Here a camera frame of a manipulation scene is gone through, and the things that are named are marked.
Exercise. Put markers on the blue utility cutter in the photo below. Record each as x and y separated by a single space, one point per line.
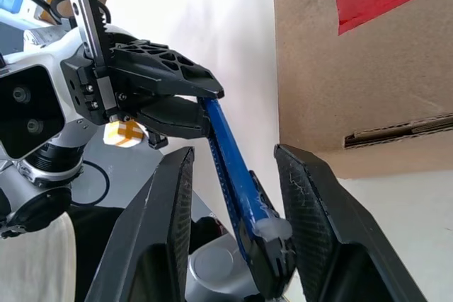
226 146

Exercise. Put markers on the beige cloth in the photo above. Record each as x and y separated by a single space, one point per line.
35 263

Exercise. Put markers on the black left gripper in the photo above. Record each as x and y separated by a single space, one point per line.
80 84

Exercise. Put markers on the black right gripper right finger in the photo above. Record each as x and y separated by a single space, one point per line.
318 210

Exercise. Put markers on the silver robot torso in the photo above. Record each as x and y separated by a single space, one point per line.
212 266

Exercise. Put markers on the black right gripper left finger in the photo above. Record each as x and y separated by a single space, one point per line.
155 217

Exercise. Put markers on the brown cardboard box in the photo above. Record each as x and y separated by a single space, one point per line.
354 86

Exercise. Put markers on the yellow white patterned small item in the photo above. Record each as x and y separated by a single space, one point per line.
122 136

